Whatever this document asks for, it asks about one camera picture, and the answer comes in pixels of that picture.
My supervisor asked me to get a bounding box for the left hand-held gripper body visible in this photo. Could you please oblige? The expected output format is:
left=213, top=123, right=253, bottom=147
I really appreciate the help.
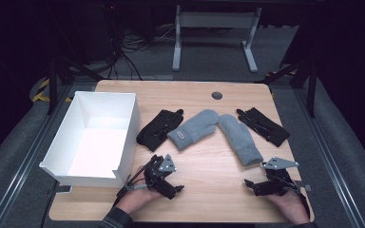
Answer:
left=125, top=154, right=179, bottom=200

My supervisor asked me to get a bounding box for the person's right hand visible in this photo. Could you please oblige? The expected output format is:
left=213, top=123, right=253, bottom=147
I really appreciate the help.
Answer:
left=263, top=190, right=311, bottom=225

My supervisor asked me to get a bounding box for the aluminium floor rail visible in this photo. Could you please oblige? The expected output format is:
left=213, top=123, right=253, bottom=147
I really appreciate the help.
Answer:
left=0, top=85, right=74, bottom=228
left=293, top=88, right=365, bottom=228

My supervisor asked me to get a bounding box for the yellow black striped tape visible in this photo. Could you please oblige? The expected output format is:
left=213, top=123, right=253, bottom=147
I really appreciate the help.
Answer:
left=31, top=78, right=74, bottom=104

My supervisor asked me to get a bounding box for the person's left hand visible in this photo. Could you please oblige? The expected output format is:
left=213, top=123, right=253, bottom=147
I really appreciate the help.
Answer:
left=116, top=165, right=163, bottom=217

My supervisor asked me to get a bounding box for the white storage box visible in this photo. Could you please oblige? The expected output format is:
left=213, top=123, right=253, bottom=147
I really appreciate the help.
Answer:
left=38, top=90, right=142, bottom=189

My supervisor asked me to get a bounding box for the bundle of black cables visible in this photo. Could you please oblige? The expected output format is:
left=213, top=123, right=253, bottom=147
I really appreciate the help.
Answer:
left=101, top=2, right=175, bottom=81

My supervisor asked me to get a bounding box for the white metal desk frame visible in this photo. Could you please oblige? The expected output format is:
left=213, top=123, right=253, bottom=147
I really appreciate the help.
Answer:
left=171, top=4, right=263, bottom=74

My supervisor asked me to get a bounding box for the plain grey mitten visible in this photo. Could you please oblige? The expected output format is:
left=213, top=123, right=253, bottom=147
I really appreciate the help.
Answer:
left=218, top=113, right=264, bottom=167

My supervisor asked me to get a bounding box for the black fingered glove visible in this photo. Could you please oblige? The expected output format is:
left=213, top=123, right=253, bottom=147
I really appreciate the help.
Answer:
left=136, top=108, right=184, bottom=153
left=236, top=106, right=291, bottom=148

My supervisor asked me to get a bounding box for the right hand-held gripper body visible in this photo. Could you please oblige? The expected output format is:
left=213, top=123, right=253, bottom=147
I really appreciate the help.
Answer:
left=252, top=156, right=313, bottom=197

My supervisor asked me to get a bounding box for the black metal stand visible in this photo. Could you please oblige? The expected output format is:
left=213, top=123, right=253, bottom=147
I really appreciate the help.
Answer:
left=46, top=53, right=106, bottom=116
left=255, top=56, right=318, bottom=119

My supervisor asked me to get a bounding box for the grey mitten with label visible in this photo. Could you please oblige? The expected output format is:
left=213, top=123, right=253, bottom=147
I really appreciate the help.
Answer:
left=166, top=108, right=221, bottom=152

